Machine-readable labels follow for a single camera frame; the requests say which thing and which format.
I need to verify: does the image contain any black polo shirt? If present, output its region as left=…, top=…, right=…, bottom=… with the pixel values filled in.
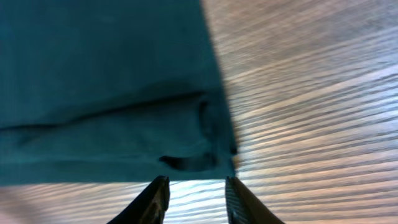
left=1, top=0, right=237, bottom=185

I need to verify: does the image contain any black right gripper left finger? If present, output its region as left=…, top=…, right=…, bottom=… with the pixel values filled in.
left=108, top=175, right=170, bottom=224

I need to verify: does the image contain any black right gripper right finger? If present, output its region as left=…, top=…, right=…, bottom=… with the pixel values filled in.
left=225, top=177, right=284, bottom=224

